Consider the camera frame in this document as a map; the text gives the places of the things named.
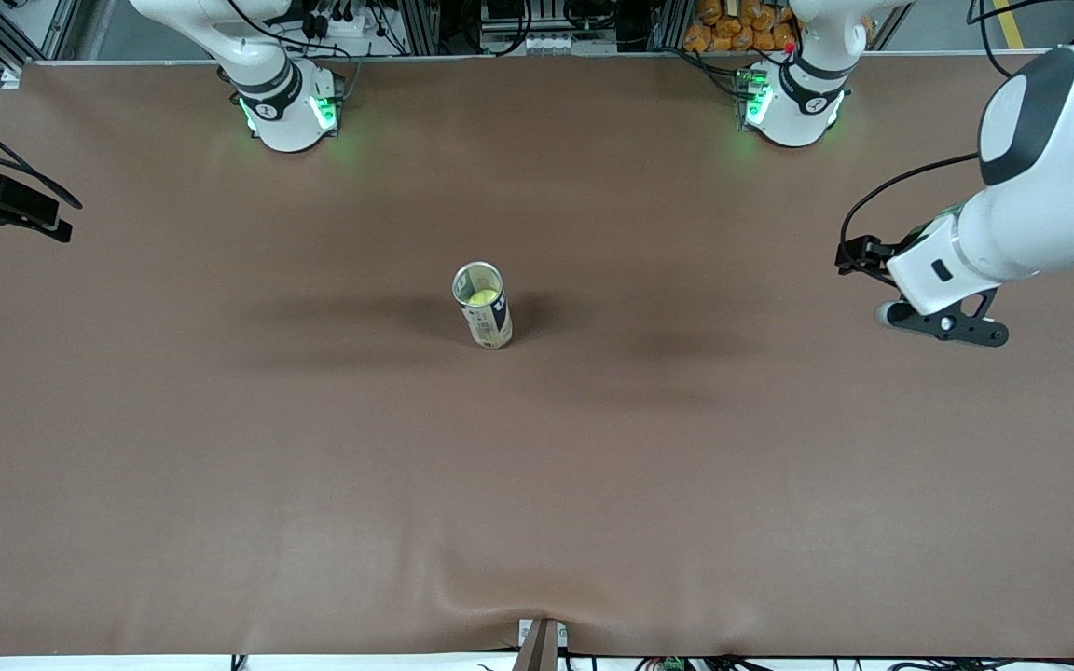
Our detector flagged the white blue tennis ball can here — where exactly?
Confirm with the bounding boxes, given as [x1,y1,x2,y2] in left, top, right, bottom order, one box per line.
[450,261,514,351]

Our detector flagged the bag of orange items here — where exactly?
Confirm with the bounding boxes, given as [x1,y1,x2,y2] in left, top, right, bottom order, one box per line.
[682,0,799,54]

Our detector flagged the white power strip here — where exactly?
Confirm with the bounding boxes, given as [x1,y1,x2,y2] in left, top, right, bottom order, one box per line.
[299,5,372,40]

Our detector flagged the white terminal block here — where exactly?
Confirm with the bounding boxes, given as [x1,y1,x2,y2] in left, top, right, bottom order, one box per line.
[520,33,586,57]

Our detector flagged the brown table mat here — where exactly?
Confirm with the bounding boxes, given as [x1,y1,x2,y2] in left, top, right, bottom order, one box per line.
[0,51,1074,659]

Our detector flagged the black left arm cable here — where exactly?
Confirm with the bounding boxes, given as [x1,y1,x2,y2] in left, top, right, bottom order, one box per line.
[839,0,1074,248]

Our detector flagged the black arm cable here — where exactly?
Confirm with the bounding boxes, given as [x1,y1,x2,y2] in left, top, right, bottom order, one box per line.
[0,101,84,210]
[839,0,1074,248]

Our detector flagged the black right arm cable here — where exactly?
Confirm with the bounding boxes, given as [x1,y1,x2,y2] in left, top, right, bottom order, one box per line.
[0,101,84,210]

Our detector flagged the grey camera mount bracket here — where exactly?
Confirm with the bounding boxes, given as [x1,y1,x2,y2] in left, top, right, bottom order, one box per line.
[516,618,570,671]

